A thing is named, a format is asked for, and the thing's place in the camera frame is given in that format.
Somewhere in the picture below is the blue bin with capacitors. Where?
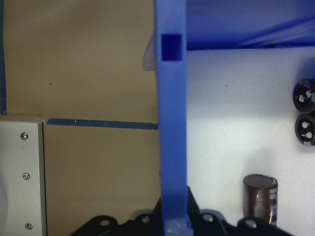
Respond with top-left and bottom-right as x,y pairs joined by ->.
153,0 -> 315,234

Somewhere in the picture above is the dark cylindrical capacitor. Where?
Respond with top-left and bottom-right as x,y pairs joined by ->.
294,114 -> 315,147
292,78 -> 315,115
243,174 -> 279,226

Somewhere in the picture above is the white foam liner sheet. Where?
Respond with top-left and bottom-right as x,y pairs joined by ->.
186,46 -> 315,236

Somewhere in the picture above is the white square base plate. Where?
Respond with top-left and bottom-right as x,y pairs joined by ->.
0,119 -> 48,236

